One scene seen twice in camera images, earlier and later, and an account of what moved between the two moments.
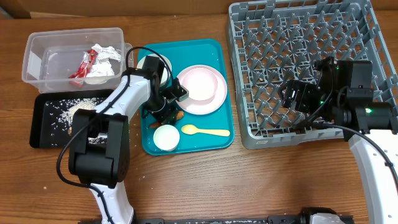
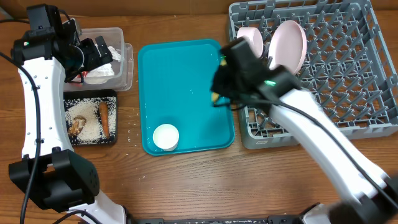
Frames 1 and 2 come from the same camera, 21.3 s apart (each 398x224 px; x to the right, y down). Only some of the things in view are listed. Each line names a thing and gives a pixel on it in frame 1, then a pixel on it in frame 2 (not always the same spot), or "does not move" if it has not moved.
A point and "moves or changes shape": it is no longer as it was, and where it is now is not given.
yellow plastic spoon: [191, 129] to [215, 96]
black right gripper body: [308, 102] to [226, 88]
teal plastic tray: [198, 132] does not move
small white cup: [166, 137] does not move
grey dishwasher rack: [275, 42] does not move
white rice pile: [61, 112] moves or changes shape
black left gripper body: [160, 109] to [86, 58]
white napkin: [101, 71] does not move
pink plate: [207, 88] to [288, 46]
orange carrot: [180, 115] moves or changes shape
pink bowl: [201, 83] to [254, 37]
